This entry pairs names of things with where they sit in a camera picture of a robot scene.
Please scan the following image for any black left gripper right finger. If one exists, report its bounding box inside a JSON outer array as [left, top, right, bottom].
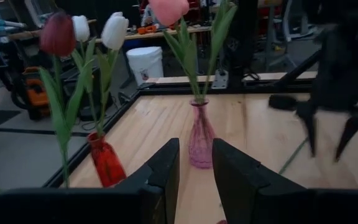
[[212, 138, 358, 224]]

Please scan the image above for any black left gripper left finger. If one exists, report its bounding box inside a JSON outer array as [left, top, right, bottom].
[[0, 137, 180, 224]]

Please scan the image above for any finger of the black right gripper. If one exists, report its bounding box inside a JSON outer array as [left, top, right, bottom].
[[335, 114, 358, 163], [296, 101, 319, 158]]

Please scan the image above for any white artificial tulip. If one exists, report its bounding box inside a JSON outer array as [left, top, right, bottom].
[[277, 136, 310, 175], [95, 11, 130, 138], [70, 14, 104, 138]]

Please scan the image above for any pink artificial tulip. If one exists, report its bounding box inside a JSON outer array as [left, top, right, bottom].
[[201, 0, 239, 102], [149, 0, 202, 104]]

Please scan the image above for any red glass vase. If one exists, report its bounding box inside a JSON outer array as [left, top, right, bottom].
[[86, 131, 128, 189]]

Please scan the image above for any pink glass vase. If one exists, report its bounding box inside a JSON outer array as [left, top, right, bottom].
[[187, 98, 216, 170]]

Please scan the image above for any black flat clamp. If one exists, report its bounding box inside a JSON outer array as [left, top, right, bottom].
[[268, 93, 298, 112]]

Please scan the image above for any grey office chair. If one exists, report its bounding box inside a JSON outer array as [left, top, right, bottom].
[[283, 0, 316, 41]]

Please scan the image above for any white plastic bucket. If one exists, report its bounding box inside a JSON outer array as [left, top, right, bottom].
[[125, 45, 165, 87]]

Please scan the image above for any orange black floor machine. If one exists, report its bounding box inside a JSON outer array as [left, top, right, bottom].
[[11, 66, 51, 121]]

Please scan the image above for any long wooden workbench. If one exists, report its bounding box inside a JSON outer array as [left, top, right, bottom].
[[93, 25, 213, 44]]

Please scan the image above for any orange tool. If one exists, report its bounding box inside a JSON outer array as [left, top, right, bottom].
[[137, 24, 158, 35]]

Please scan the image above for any black aluminium rig frame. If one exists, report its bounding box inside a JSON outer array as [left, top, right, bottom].
[[44, 49, 358, 189]]

